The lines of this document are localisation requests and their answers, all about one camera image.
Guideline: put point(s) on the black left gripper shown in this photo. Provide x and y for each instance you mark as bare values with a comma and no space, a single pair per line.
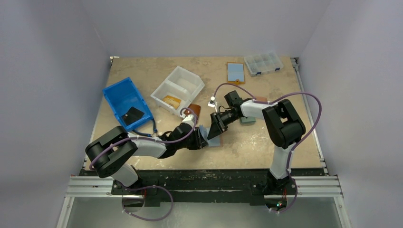
195,140

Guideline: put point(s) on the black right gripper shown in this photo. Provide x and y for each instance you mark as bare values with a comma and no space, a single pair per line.
217,120

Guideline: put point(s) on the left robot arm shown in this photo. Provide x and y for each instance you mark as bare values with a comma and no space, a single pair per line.
110,152

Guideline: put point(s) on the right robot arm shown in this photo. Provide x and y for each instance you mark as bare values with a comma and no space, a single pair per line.
284,125

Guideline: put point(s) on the brown leather card holder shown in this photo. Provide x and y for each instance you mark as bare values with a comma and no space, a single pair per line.
195,108

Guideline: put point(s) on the green card holder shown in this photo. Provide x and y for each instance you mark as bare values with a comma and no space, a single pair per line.
247,120

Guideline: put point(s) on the gold credit card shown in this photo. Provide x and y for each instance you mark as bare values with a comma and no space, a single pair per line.
172,101

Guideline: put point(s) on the orange open card holder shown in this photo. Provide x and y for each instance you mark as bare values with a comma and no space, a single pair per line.
235,73

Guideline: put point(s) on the black card holder in bin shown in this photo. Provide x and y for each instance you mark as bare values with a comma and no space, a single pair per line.
132,116

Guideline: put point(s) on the white double compartment bin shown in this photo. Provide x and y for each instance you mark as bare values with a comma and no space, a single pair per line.
181,84

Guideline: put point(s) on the clear plastic organizer box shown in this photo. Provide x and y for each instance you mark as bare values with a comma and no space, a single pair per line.
261,64

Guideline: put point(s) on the blue plastic bin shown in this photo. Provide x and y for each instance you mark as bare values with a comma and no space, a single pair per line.
123,95

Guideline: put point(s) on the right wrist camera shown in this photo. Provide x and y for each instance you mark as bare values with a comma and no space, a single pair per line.
212,103

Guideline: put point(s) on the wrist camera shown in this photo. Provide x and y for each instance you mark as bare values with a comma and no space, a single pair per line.
189,119
212,103

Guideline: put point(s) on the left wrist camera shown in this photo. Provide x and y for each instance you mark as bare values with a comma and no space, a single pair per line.
189,119

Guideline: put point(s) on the blue handled wire cutters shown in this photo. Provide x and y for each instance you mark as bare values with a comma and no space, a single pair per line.
147,131

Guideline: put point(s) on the black mounting base plate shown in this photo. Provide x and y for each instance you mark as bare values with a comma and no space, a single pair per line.
216,186

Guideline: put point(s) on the aluminium frame rail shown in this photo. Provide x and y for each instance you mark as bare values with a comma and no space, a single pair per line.
89,202

